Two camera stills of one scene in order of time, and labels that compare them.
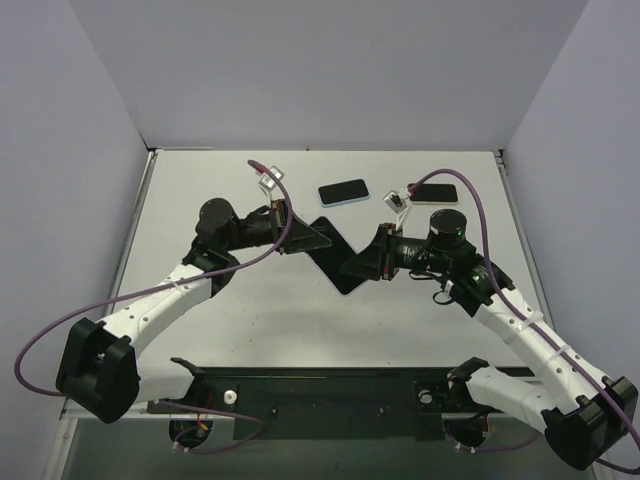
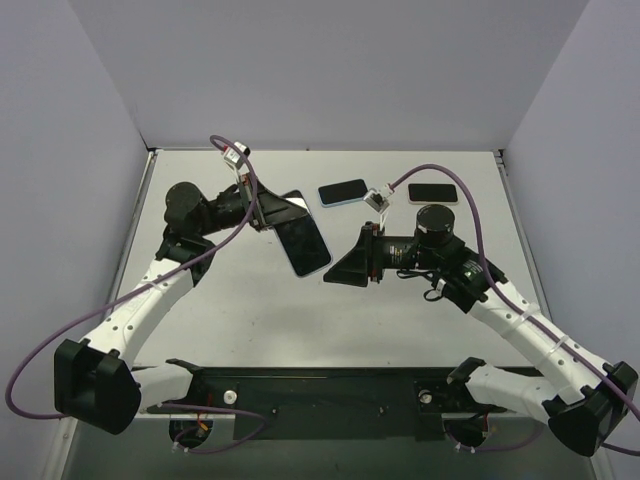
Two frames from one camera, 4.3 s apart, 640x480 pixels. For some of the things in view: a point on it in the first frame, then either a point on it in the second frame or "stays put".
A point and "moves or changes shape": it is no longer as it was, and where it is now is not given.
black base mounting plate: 333,403 stays put
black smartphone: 335,256 moves or changes shape
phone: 343,192 stays put
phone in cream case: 435,194 stays put
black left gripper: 281,226 to 258,206
